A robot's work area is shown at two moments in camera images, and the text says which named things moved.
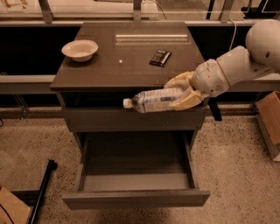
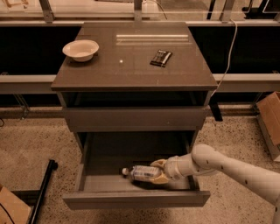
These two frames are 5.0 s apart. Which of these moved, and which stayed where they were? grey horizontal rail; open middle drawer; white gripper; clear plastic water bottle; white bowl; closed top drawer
Moved: clear plastic water bottle; white gripper
Stayed: grey horizontal rail; white bowl; closed top drawer; open middle drawer
